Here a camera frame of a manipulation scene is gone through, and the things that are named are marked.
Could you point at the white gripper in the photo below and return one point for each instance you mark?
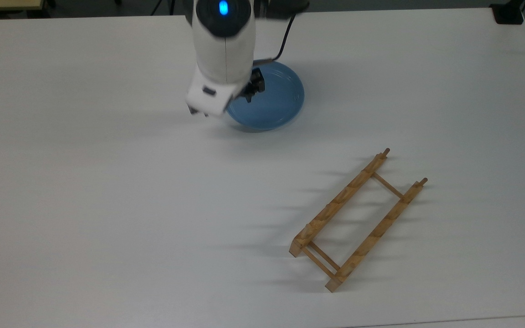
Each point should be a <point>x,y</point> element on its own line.
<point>208,93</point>

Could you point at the blue ceramic plate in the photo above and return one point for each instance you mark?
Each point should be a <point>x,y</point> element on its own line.
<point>276,105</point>

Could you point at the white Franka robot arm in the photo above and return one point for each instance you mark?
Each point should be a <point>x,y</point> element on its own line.
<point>223,50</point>

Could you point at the wooden plate rack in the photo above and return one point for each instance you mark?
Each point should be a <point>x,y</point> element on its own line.
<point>331,210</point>

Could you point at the black tripod legs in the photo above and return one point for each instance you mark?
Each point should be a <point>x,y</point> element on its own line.
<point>169,5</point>

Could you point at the light wooden side table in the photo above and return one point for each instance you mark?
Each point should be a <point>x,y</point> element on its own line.
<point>2,4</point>

